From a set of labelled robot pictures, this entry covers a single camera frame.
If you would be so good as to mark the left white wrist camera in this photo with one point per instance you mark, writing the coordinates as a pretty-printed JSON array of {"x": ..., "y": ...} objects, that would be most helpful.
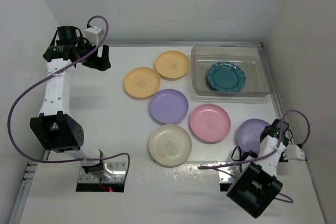
[{"x": 93, "y": 34}]

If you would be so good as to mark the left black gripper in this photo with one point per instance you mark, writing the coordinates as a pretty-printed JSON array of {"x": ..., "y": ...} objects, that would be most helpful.
[{"x": 101, "y": 63}]

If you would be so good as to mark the yellow plate left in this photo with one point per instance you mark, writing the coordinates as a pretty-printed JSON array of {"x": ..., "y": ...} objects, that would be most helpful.
[{"x": 142, "y": 82}]

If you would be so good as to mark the pink plate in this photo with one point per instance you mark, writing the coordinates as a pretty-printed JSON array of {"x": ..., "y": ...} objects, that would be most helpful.
[{"x": 210, "y": 123}]

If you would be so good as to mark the teal ornate plate back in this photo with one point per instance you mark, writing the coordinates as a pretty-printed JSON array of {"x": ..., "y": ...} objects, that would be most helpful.
[{"x": 226, "y": 77}]

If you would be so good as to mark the purple plate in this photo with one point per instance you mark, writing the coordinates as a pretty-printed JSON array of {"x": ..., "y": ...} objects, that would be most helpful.
[
  {"x": 169, "y": 106},
  {"x": 248, "y": 135}
]

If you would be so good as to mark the yellow plate back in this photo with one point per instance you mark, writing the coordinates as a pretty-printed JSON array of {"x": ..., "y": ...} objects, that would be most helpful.
[{"x": 172, "y": 64}]

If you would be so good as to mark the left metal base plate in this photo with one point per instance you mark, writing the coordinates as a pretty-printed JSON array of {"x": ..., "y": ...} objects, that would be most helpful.
[{"x": 115, "y": 171}]

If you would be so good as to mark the metal base plate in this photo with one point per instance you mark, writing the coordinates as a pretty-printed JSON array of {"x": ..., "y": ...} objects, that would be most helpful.
[
  {"x": 228, "y": 174},
  {"x": 115, "y": 171}
]

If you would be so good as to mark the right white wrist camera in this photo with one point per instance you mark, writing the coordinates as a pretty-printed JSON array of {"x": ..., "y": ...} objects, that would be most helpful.
[{"x": 294, "y": 151}]

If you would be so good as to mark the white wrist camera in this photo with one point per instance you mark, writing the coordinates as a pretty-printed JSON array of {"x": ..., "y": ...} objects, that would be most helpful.
[
  {"x": 294, "y": 151},
  {"x": 93, "y": 34}
]

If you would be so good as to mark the clear plastic bin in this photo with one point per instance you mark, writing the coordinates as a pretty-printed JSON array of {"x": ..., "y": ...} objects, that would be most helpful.
[{"x": 253, "y": 61}]

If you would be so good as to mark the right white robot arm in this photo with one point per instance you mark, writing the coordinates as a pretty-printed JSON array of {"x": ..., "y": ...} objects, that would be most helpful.
[{"x": 257, "y": 186}]

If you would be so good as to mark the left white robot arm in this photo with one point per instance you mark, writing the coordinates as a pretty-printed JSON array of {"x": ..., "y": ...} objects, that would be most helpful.
[{"x": 54, "y": 127}]

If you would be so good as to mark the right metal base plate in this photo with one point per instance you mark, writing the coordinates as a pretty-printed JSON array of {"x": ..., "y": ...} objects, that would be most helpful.
[{"x": 228, "y": 174}]

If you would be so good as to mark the cream plate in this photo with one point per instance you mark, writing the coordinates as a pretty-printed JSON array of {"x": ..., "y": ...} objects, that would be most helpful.
[{"x": 170, "y": 145}]

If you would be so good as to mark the yellow plate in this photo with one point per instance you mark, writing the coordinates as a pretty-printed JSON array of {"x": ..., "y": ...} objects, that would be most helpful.
[
  {"x": 142, "y": 82},
  {"x": 172, "y": 64}
]

